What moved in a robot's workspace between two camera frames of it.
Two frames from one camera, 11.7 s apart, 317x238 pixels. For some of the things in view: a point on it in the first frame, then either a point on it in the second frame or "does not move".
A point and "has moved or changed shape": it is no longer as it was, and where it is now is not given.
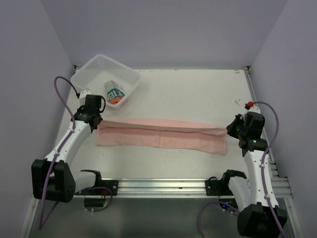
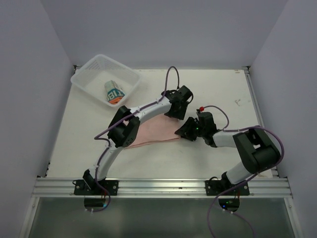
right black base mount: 215,187 does not move
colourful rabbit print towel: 114,93 does not move
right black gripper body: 237,129 to 192,130
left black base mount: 112,184 does not move
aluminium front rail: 181,188 does not move
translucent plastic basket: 104,77 does not move
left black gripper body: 80,109 to 180,114
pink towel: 162,134 has moved or changed shape
